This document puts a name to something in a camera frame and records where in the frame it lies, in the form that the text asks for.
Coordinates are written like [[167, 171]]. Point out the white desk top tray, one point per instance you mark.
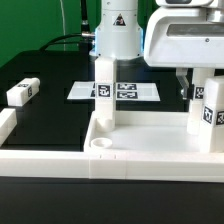
[[150, 132]]

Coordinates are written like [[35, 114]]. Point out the white front fence bar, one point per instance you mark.
[[194, 167]]

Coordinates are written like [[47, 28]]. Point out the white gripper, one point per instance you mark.
[[182, 37]]

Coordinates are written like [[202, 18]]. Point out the white left fence block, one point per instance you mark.
[[8, 121]]

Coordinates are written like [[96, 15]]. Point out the fiducial marker sheet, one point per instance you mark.
[[124, 91]]

